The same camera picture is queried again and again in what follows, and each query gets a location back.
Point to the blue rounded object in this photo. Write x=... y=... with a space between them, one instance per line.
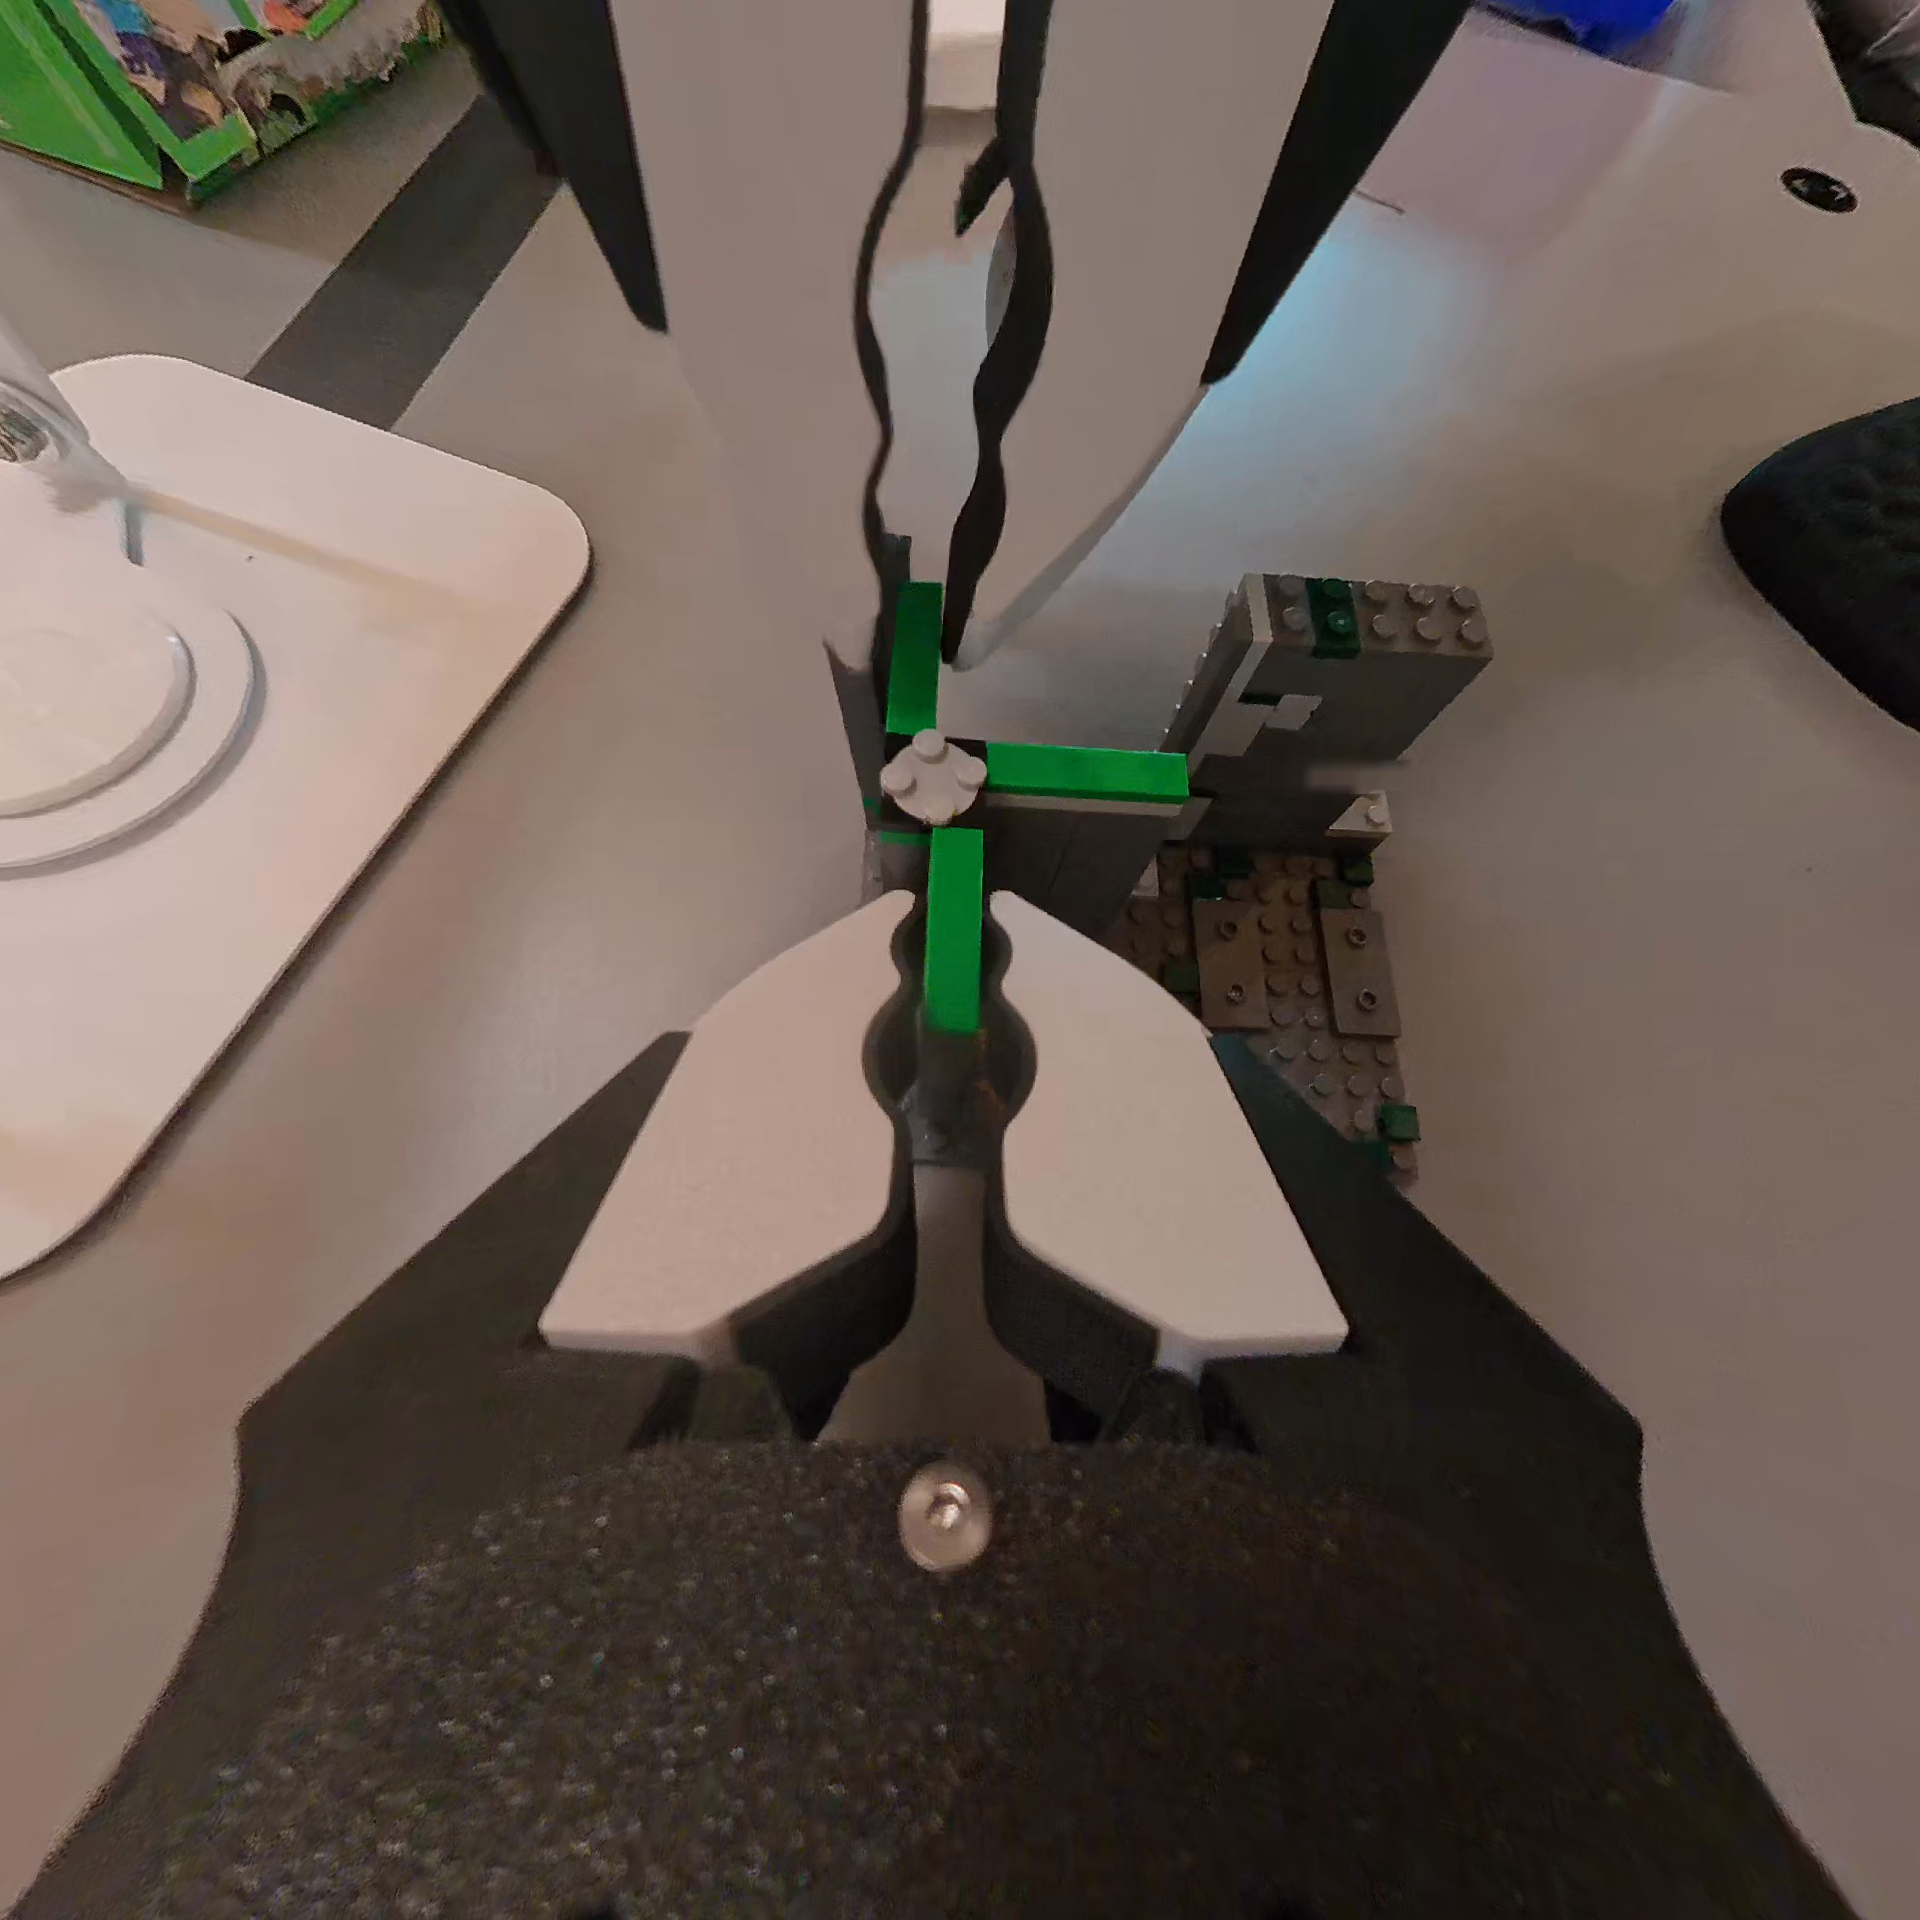
x=1576 y=24

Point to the grey toy brick model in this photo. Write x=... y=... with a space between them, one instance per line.
x=1396 y=675

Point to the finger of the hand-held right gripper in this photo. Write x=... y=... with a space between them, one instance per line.
x=764 y=226
x=1142 y=226

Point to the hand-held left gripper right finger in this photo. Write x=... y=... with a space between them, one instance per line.
x=1156 y=1186

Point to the small black desk grommet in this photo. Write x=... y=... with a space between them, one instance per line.
x=1820 y=189

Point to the green topped toy brick door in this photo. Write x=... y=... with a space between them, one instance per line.
x=1079 y=774

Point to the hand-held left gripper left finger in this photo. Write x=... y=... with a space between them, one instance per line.
x=751 y=1171

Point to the grey desk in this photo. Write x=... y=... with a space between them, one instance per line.
x=1576 y=974

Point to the green printed cardboard box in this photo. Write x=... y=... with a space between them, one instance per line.
x=89 y=106

